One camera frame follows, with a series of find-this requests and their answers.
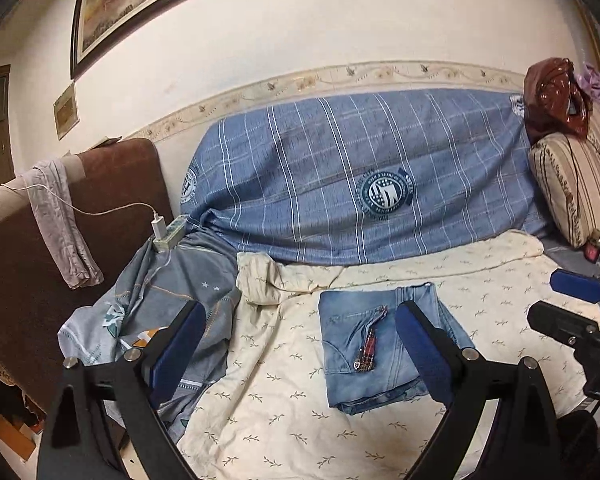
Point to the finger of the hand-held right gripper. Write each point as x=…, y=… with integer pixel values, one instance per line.
x=577, y=283
x=560, y=324

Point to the blue denim pants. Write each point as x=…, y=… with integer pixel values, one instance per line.
x=350, y=340

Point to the white charger plug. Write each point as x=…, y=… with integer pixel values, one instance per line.
x=159, y=227

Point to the blue plaid blanket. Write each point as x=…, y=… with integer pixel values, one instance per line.
x=305, y=160

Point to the small red object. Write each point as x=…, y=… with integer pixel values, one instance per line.
x=594, y=251

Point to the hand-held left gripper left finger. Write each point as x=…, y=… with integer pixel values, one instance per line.
x=175, y=355

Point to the grey printed bedsheet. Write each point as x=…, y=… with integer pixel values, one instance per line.
x=180, y=270

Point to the cardboard box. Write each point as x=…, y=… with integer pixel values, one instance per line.
x=10, y=432

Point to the small framed picture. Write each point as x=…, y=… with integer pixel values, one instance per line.
x=66, y=110

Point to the pale grey draped garment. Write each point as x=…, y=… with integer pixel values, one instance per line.
x=55, y=220

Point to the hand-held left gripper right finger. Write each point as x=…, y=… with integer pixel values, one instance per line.
x=420, y=355

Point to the cream leaf-print bedsheet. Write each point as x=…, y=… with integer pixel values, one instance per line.
x=280, y=385

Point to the pale green power strip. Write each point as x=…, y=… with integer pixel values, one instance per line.
x=174, y=237

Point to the dark cloth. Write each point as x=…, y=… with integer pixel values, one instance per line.
x=5, y=390

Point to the striped beige cushion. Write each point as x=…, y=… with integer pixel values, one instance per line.
x=575, y=180

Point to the large framed painting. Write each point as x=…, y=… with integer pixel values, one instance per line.
x=130, y=5

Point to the dark red plastic bag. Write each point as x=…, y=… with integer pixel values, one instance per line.
x=550, y=90

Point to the brown headboard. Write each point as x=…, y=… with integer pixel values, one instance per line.
x=20, y=270

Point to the gold framed picture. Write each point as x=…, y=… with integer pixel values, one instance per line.
x=591, y=35

